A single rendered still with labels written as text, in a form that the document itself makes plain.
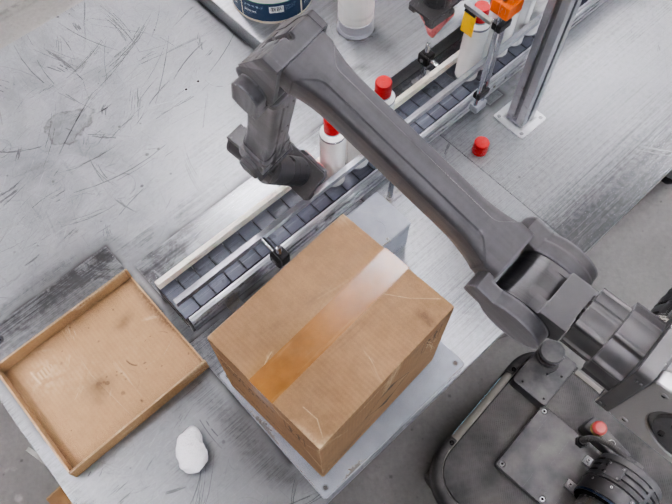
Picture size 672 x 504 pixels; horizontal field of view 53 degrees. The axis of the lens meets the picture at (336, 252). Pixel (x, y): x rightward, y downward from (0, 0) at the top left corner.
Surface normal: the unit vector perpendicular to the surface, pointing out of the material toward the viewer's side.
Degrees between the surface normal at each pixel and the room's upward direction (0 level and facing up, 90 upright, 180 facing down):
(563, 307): 10
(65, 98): 0
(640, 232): 0
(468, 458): 0
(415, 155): 22
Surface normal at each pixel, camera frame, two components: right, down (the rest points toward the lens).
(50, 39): 0.00, -0.44
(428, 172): 0.15, -0.10
